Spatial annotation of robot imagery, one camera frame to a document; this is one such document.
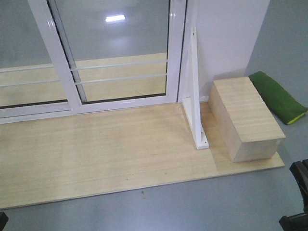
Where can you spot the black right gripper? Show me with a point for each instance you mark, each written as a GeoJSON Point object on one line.
{"type": "Point", "coordinates": [298, 222]}

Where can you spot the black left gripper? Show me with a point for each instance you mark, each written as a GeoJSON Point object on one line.
{"type": "Point", "coordinates": [3, 220]}

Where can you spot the white framed sliding glass door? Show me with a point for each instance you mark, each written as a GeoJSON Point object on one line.
{"type": "Point", "coordinates": [114, 54]}

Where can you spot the light wooden box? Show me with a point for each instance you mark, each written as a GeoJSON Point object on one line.
{"type": "Point", "coordinates": [247, 126]}

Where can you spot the light wooden base platform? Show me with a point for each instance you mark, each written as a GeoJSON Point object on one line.
{"type": "Point", "coordinates": [66, 157]}

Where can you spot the green cushion bag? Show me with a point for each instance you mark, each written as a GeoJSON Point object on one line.
{"type": "Point", "coordinates": [277, 99]}

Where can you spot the white triangular support bracket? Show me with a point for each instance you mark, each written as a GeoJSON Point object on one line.
{"type": "Point", "coordinates": [191, 104]}

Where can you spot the white door frame post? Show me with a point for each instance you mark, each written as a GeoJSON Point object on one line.
{"type": "Point", "coordinates": [191, 14]}

